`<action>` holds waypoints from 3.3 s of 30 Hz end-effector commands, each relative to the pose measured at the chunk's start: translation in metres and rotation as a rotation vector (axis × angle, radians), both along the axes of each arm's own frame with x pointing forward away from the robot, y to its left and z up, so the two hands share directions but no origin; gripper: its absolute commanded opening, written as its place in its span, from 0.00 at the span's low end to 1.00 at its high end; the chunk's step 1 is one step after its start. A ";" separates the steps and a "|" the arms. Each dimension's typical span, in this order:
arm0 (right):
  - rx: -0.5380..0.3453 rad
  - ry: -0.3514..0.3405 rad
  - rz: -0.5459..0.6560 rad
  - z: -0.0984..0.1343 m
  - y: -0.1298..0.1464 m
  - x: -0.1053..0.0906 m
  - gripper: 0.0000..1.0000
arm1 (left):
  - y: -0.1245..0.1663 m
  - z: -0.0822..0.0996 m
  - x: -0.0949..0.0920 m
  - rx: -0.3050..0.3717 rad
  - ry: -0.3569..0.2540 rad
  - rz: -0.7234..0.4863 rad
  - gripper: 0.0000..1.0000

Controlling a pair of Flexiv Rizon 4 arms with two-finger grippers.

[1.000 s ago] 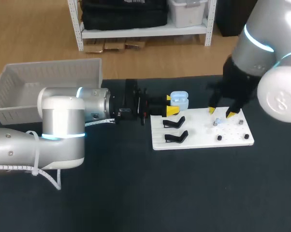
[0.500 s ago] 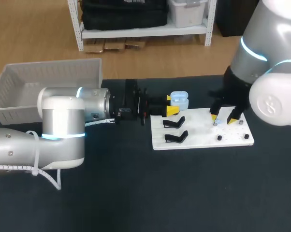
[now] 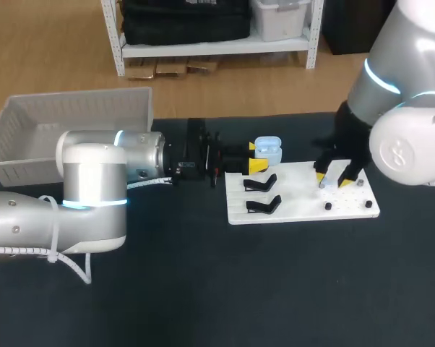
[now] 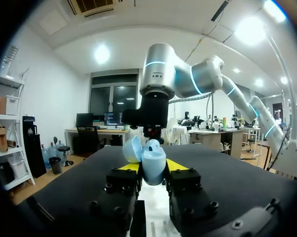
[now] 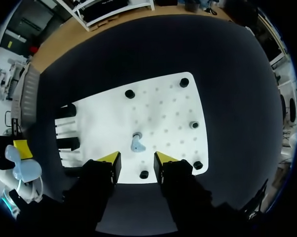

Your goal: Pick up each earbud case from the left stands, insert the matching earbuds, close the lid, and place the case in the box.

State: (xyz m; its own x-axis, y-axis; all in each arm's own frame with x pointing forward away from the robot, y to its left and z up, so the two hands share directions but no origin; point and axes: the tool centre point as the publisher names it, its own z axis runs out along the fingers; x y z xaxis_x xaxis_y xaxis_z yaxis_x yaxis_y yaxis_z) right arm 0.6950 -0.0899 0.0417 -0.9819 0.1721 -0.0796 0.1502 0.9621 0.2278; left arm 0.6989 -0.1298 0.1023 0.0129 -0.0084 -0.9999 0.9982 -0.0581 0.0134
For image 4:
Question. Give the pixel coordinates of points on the light blue earbud case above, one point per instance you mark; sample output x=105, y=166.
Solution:
x=152, y=168

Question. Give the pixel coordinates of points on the light blue earbud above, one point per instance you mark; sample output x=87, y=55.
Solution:
x=152, y=146

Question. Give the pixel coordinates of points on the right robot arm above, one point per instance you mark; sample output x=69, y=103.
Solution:
x=163, y=71

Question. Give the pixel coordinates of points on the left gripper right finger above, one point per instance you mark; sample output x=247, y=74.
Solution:
x=188, y=192

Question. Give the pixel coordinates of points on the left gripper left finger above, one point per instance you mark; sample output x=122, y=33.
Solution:
x=119, y=195

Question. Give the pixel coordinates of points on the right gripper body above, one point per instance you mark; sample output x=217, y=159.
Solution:
x=151, y=111

